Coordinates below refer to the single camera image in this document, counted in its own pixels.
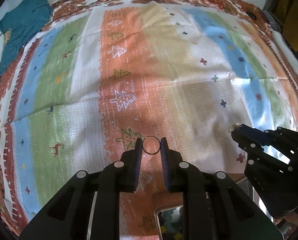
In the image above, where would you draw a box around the white bolster pillow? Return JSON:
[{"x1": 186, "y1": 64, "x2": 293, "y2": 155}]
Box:
[{"x1": 272, "y1": 30, "x2": 298, "y2": 76}]

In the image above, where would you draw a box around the light blue bead bracelet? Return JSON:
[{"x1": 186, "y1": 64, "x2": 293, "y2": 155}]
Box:
[{"x1": 161, "y1": 209, "x2": 185, "y2": 230}]

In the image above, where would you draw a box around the teal garment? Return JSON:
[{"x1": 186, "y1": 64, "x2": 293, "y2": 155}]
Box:
[{"x1": 0, "y1": 0, "x2": 53, "y2": 76}]

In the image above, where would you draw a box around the thin metal ring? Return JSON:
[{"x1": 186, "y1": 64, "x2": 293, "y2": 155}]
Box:
[{"x1": 141, "y1": 135, "x2": 161, "y2": 156}]

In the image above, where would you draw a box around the silver pink metal tin box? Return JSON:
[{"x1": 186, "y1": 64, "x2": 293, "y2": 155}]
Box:
[{"x1": 151, "y1": 191, "x2": 210, "y2": 240}]

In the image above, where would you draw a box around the colourful striped mat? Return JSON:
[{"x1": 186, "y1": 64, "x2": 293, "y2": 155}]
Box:
[{"x1": 0, "y1": 0, "x2": 298, "y2": 240}]

